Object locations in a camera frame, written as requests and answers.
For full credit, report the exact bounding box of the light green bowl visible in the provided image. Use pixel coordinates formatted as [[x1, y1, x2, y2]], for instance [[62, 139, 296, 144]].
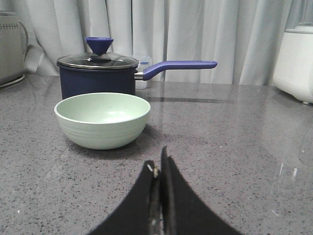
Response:
[[54, 93, 151, 150]]

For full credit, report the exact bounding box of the cream toaster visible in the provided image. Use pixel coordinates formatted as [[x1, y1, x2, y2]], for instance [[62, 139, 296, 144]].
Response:
[[0, 11, 28, 88]]

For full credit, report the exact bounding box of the clear plastic container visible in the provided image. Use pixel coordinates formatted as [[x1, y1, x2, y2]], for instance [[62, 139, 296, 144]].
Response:
[[133, 55, 151, 90]]

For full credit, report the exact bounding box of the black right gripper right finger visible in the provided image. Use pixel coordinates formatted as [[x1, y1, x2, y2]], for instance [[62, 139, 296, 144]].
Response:
[[160, 146, 240, 235]]

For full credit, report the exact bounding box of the glass lid blue knob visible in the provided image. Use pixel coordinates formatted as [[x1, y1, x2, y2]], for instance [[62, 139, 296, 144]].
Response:
[[57, 37, 139, 70]]

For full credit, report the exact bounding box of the white curtain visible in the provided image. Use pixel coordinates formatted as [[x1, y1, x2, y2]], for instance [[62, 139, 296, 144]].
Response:
[[0, 0, 313, 86]]

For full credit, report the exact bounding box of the dark blue saucepan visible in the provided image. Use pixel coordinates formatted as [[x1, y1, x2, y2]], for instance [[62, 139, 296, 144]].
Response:
[[57, 61, 217, 99]]

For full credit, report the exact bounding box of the white appliance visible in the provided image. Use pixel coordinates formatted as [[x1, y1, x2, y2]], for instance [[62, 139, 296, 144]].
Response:
[[273, 0, 313, 104]]

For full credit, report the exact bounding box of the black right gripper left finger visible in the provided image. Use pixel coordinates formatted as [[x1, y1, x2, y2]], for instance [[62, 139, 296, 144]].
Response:
[[90, 160, 161, 235]]

